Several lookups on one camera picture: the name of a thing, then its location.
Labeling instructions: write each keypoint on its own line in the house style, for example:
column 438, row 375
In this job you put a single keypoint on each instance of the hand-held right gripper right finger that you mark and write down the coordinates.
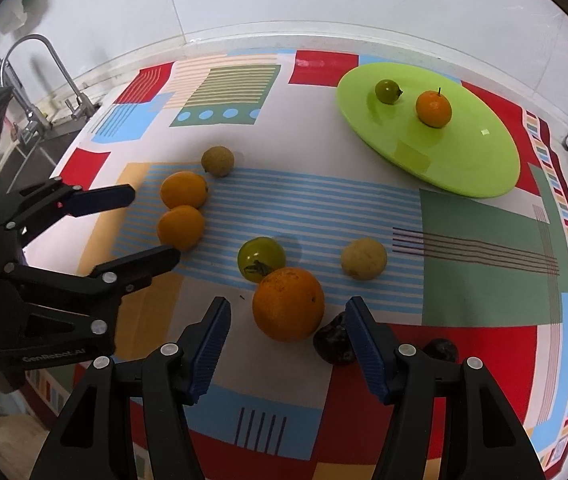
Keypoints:
column 368, row 355

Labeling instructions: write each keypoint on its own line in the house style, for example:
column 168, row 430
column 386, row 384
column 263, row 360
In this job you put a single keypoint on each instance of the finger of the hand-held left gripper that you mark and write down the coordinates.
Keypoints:
column 149, row 260
column 104, row 199

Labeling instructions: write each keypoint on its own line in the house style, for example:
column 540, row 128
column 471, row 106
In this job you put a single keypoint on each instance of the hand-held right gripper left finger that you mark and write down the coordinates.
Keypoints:
column 211, row 350

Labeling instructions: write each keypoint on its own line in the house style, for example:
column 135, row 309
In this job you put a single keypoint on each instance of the dark plum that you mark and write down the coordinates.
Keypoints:
column 441, row 350
column 333, row 346

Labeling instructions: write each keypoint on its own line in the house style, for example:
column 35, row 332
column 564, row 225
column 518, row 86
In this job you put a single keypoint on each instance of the medium orange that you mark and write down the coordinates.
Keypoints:
column 180, row 227
column 183, row 190

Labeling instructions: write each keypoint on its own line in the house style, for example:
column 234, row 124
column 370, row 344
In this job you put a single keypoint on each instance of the large orange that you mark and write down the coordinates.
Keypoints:
column 288, row 305

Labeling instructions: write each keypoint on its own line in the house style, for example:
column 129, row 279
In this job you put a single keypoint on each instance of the pale yellow round fruit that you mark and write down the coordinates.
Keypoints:
column 363, row 258

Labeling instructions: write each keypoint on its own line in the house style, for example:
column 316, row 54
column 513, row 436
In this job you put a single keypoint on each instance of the green tangerine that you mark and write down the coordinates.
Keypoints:
column 261, row 257

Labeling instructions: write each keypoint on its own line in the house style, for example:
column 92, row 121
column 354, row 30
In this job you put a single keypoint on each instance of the tan round fruit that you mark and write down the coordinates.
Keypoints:
column 217, row 161

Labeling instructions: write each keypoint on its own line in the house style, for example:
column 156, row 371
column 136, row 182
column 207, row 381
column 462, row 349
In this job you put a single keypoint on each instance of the green plate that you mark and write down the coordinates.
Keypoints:
column 464, row 150

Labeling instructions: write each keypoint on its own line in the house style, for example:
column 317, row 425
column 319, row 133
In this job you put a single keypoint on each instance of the kitchen sink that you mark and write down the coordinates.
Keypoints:
column 29, row 165

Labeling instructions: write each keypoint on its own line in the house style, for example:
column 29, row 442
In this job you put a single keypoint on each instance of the metal kitchen faucet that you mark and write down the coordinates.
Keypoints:
column 39, row 125

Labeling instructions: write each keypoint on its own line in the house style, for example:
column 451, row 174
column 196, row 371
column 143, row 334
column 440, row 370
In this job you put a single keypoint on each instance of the colourful printed tablecloth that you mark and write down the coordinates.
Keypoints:
column 314, row 200

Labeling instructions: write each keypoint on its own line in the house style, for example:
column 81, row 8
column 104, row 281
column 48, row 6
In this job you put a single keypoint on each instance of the small orange with stem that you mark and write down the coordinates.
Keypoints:
column 433, row 109

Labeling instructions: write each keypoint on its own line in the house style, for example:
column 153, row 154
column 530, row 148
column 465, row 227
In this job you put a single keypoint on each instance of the small green citrus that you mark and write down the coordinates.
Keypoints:
column 387, row 92

